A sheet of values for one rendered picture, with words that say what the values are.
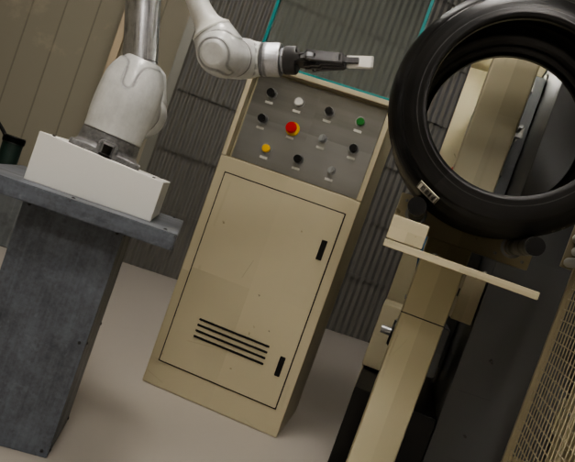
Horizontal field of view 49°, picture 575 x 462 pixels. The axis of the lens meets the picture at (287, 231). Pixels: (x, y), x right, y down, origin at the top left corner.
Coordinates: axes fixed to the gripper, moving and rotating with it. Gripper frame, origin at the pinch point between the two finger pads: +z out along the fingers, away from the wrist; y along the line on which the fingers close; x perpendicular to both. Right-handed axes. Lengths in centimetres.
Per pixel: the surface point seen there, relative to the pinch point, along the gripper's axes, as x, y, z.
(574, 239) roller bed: 40, 34, 63
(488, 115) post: 6.9, 25.2, 35.6
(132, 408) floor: 107, 33, -69
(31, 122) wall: -23, 252, -261
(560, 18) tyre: -7.4, -12.9, 45.9
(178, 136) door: -24, 282, -159
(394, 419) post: 97, 25, 16
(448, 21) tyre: -6.8, -11.8, 21.3
